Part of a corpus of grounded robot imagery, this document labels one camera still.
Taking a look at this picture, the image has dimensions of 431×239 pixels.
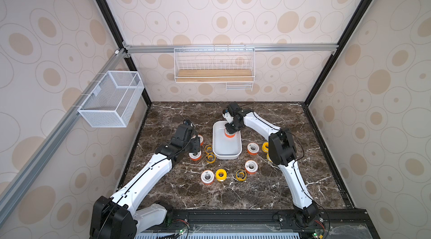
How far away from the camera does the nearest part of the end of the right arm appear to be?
785 mm

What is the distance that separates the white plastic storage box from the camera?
0.92 meters

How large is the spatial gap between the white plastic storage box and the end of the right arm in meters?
0.03
